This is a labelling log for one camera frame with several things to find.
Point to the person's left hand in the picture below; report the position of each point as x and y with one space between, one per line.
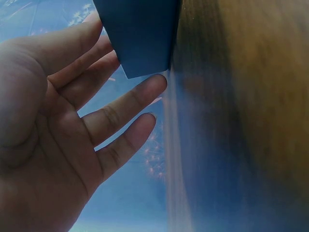
48 135

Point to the blue paper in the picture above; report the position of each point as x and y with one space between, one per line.
142 36

